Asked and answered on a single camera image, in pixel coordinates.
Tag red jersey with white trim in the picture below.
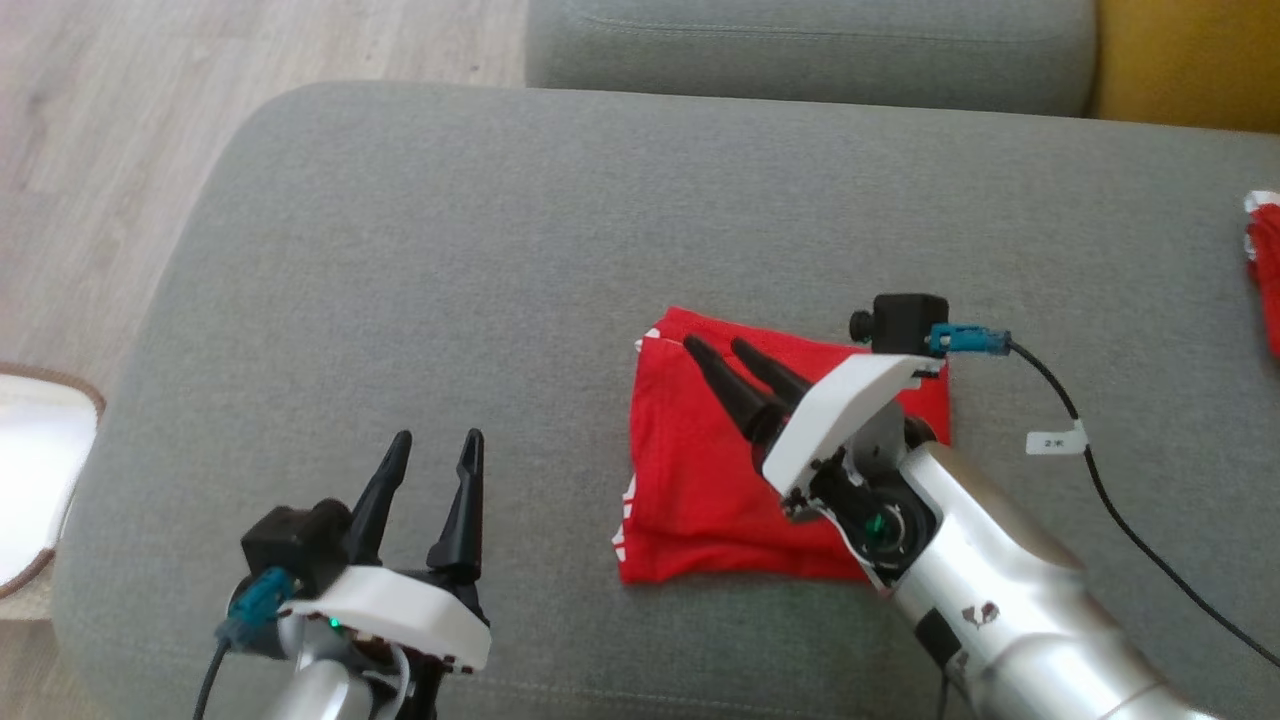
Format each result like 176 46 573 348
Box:
1243 188 1280 359

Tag white cable label tag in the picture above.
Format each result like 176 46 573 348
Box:
1026 420 1089 457

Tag black cable teal plug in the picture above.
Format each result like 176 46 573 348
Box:
195 566 298 720
927 322 1280 669

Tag grey sofa back cushion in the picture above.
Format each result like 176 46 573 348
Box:
525 0 1099 119

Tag grey fabric sofa seat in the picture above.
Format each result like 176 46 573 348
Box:
50 82 1280 720

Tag mustard yellow sofa cushion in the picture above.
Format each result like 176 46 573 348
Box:
1090 0 1280 136

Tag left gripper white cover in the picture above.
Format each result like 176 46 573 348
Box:
278 428 493 720

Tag left black cable teal plug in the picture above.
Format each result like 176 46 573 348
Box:
195 566 298 720

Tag white round basket brown rim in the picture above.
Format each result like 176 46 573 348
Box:
0 362 107 601

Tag right black cable teal plug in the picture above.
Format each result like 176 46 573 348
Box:
927 322 1280 669

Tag red shorts with 23 print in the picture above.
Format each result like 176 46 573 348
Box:
612 305 953 586

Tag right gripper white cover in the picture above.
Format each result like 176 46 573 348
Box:
682 335 949 596

